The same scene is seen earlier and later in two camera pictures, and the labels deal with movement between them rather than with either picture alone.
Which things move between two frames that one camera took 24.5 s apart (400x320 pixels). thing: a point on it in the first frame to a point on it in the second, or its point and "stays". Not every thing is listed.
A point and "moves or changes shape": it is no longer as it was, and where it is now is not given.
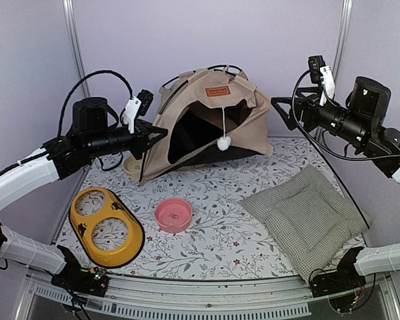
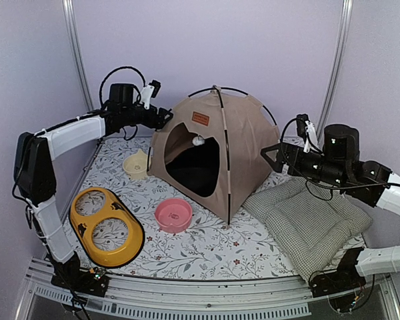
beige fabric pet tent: (213, 116) moves or changes shape
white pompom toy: (223, 143) to (198, 141)
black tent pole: (215, 70) to (221, 88)
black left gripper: (143, 139) to (160, 123)
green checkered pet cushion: (311, 220) stays
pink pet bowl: (173, 215) stays
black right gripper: (310, 102) to (295, 151)
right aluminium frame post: (343, 35) stays
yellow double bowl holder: (114, 208) stays
